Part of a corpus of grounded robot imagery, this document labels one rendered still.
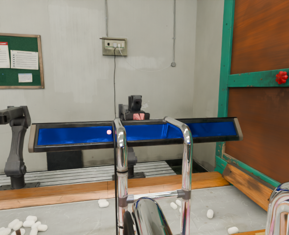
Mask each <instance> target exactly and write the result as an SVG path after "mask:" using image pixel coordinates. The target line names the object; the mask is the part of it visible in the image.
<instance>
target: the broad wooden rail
mask: <svg viewBox="0 0 289 235"><path fill-rule="evenodd" d="M225 186H230V182H228V181H227V180H226V179H224V178H223V177H222V174H221V173H219V172H218V171H216V172H205V173H192V183H191V189H192V190H195V189H204V188H212V187H225ZM176 189H182V174H180V175H170V176H159V177H149V178H138V179H128V194H134V195H137V194H151V193H160V192H168V191H175V190H176ZM111 198H115V181H114V180H113V181H102V182H92V183H82V184H71V185H60V186H50V187H35V188H25V189H14V190H4V191H0V210H7V209H16V208H25V207H37V206H46V205H55V204H64V203H73V202H82V201H91V200H100V199H111Z"/></svg>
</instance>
